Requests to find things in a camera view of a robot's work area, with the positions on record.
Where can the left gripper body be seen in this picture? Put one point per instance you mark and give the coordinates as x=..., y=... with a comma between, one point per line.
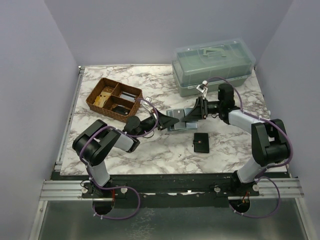
x=159, y=127

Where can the dark card pocket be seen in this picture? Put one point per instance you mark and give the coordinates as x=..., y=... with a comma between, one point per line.
x=179, y=114

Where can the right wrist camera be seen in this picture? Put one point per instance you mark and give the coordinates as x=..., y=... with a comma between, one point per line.
x=202, y=88

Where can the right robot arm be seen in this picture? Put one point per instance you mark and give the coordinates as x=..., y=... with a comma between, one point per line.
x=270, y=146

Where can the black card holder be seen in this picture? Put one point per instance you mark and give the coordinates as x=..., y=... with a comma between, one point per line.
x=201, y=142

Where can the woven brown basket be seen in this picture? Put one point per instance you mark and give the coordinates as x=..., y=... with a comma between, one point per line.
x=120, y=104

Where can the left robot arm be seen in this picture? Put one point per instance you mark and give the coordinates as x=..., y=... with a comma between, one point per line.
x=94, y=144

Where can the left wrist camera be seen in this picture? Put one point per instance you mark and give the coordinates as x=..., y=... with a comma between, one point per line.
x=147, y=105

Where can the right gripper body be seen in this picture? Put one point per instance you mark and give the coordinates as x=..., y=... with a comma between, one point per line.
x=213, y=107

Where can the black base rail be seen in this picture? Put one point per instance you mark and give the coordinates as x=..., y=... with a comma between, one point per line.
x=166, y=190

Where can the translucent green storage box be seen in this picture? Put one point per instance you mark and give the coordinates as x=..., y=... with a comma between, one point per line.
x=228, y=59

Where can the aluminium frame rail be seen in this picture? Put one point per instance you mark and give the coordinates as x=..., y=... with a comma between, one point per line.
x=64, y=142

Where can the green card holder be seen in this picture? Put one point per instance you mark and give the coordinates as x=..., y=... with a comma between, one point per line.
x=182, y=125

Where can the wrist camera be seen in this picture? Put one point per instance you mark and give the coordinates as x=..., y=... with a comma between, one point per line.
x=202, y=88
x=147, y=105

